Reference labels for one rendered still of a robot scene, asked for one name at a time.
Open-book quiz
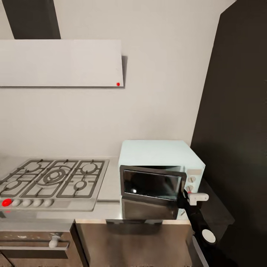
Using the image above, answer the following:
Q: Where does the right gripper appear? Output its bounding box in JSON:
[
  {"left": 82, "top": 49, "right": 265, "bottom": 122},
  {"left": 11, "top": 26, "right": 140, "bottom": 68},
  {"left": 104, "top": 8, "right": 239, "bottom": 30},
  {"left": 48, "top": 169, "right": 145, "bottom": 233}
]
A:
[{"left": 177, "top": 189, "right": 202, "bottom": 218}]

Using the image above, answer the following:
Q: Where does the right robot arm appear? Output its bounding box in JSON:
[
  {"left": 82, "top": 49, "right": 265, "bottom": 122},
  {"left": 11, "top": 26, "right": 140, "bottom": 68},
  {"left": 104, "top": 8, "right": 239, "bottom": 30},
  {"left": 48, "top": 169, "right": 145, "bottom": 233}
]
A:
[{"left": 177, "top": 189, "right": 239, "bottom": 267}]

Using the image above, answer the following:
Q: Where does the microwave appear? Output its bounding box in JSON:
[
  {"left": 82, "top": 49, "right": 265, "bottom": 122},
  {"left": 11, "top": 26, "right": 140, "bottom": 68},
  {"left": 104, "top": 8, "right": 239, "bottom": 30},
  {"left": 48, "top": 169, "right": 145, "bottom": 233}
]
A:
[{"left": 118, "top": 140, "right": 205, "bottom": 205}]

